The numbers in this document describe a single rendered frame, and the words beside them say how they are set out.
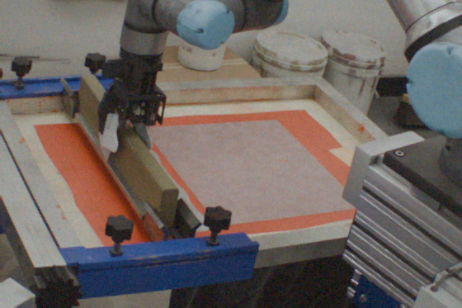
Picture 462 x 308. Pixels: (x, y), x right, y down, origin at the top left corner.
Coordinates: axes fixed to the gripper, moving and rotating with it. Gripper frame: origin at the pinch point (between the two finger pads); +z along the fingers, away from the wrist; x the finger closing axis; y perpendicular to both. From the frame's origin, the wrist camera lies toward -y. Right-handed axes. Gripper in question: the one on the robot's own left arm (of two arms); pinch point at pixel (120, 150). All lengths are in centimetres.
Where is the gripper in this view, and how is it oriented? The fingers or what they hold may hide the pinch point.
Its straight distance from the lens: 167.6
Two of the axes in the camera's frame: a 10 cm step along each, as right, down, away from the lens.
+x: 8.8, -0.6, 4.8
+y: 4.4, 4.8, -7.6
